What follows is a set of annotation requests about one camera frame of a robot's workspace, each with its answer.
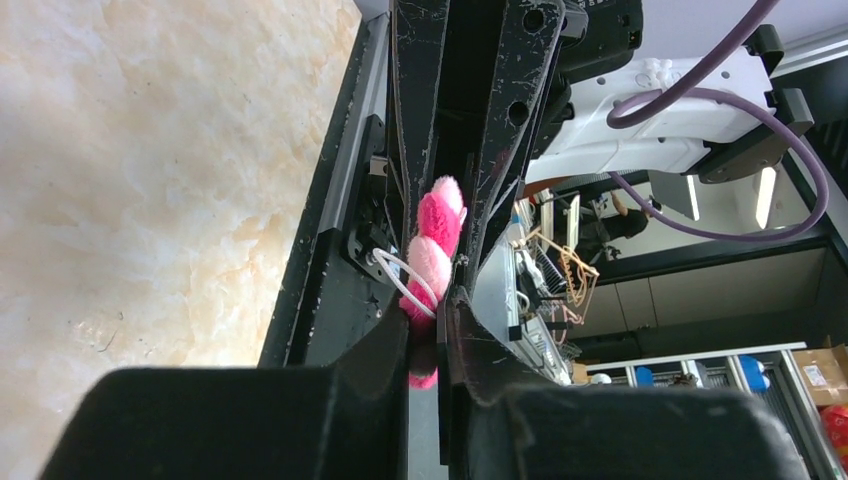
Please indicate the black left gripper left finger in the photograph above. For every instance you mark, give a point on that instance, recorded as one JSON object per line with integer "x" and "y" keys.
{"x": 344, "y": 420}

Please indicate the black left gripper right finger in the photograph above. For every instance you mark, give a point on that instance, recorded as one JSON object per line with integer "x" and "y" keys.
{"x": 502, "y": 420}

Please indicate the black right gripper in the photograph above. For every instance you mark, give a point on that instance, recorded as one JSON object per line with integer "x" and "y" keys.
{"x": 590, "y": 46}

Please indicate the pink flower brooch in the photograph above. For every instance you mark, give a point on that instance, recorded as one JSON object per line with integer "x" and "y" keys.
{"x": 430, "y": 258}

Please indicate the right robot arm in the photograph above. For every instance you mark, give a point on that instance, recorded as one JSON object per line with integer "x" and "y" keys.
{"x": 634, "y": 111}

